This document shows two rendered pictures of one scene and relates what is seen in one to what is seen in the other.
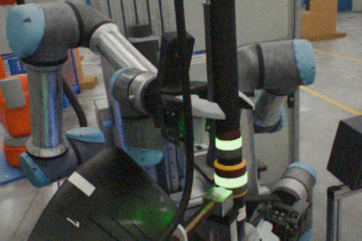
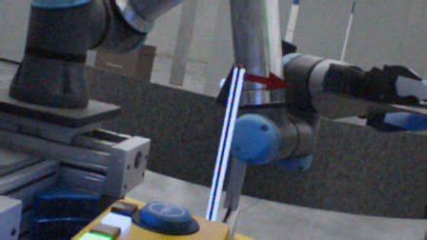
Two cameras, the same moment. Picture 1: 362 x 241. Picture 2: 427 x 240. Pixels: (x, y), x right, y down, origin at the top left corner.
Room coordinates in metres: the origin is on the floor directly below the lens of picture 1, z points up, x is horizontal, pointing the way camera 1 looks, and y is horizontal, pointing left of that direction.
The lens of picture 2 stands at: (0.49, 0.67, 1.22)
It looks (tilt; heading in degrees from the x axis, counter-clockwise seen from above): 8 degrees down; 297
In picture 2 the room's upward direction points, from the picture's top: 11 degrees clockwise
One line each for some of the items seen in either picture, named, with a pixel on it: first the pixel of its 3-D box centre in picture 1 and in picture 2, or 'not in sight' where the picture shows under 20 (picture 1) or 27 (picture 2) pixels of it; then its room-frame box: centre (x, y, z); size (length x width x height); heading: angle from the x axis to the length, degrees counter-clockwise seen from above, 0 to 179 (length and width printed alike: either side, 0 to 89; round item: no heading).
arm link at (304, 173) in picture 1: (296, 183); (306, 79); (0.80, -0.28, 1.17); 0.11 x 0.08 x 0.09; 146
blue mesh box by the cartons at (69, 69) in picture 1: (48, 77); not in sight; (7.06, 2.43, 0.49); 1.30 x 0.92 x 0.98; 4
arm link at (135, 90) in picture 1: (152, 95); not in sight; (0.62, 0.04, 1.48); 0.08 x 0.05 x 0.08; 119
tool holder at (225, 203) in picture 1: (229, 215); not in sight; (0.44, -0.06, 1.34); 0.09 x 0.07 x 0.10; 144
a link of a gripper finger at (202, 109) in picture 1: (199, 122); not in sight; (0.45, -0.03, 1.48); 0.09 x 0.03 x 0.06; 19
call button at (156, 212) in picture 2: not in sight; (165, 217); (0.70, 0.29, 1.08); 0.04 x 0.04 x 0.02
